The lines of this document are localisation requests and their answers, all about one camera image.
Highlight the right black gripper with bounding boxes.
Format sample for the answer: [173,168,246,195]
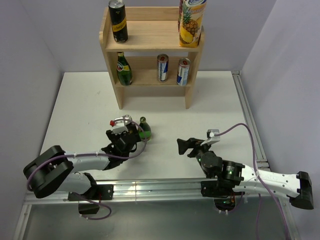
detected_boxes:
[176,137,214,163]

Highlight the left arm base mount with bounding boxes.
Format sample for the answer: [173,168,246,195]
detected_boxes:
[67,184,114,219]

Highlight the black can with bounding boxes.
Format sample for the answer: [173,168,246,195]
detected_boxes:
[108,0,129,43]
[123,114,138,134]

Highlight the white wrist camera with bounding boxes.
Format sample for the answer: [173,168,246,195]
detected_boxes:
[200,129,221,146]
[109,115,132,135]

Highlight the pineapple juice carton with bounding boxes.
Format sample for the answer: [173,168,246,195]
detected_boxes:
[178,0,207,48]

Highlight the silver red-top can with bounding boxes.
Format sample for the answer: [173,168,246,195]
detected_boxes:
[157,54,169,82]
[176,58,191,86]

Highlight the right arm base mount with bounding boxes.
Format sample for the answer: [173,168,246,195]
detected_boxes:
[200,180,245,216]

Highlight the aluminium rail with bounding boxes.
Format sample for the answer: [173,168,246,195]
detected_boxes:
[231,71,271,172]
[23,178,286,206]

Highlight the front aluminium rail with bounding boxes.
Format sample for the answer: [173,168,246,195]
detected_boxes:
[23,178,286,206]

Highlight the right side aluminium rail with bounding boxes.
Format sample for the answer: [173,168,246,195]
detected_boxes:
[231,71,271,172]

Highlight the green glass bottle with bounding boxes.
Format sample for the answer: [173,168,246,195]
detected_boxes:
[116,52,133,86]
[138,116,152,141]

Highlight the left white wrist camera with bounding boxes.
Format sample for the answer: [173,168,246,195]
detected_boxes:
[109,115,132,135]

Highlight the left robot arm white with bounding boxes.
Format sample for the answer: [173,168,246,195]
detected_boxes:
[23,118,150,200]

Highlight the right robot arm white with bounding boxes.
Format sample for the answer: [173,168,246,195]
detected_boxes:
[177,138,314,210]

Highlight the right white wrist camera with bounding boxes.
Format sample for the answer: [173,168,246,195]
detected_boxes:
[200,129,221,146]

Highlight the wooden two-tier shelf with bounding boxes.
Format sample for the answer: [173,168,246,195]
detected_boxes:
[99,6,205,109]

